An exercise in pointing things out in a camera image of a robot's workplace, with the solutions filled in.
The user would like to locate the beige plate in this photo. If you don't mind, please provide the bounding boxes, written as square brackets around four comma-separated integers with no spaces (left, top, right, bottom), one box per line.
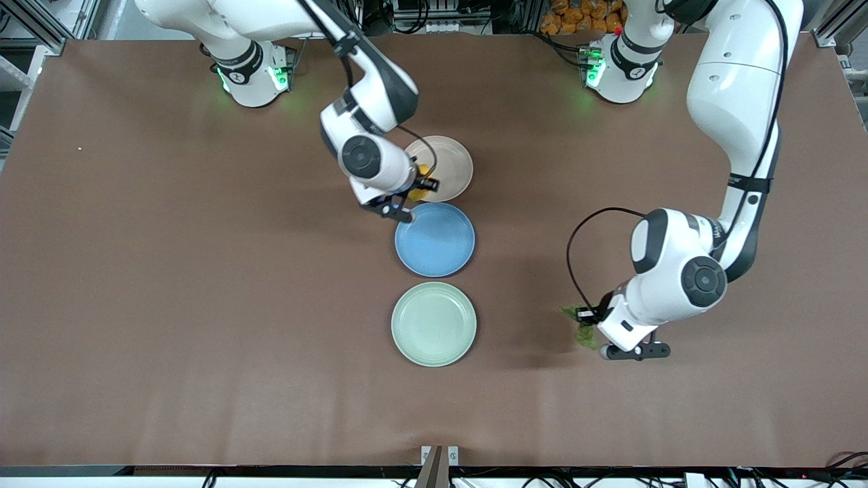
[404,136,474,203]

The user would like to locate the pale green plate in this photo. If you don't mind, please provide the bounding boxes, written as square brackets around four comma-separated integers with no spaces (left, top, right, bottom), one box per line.
[391,282,477,368]

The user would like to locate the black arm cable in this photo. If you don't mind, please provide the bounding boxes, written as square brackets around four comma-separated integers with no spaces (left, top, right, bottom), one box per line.
[566,0,789,312]
[298,0,439,178]

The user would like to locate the black base cable bundle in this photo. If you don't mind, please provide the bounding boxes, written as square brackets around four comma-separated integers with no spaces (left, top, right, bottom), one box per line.
[536,27,591,68]

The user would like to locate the green lettuce leaf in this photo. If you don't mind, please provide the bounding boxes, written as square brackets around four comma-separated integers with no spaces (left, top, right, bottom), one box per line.
[559,304,603,351]

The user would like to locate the blue plate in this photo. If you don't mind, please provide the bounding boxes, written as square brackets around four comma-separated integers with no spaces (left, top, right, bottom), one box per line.
[395,202,476,278]

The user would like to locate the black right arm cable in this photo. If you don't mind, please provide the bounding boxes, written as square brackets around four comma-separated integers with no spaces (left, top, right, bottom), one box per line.
[298,0,439,178]

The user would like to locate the bag of orange fruit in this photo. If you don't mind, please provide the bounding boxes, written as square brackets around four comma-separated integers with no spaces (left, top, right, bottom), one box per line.
[540,0,626,36]

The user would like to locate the grey metal bracket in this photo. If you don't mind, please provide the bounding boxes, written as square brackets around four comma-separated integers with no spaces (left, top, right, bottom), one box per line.
[420,445,460,488]

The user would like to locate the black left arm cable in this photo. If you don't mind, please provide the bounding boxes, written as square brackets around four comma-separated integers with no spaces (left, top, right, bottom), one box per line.
[566,0,789,312]

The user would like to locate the aluminium frame profile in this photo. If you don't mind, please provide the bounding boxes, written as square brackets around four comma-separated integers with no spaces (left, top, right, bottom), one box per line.
[0,0,102,56]
[810,0,868,49]

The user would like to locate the yellow lemon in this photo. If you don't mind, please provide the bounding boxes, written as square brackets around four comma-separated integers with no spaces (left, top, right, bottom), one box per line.
[408,163,435,203]

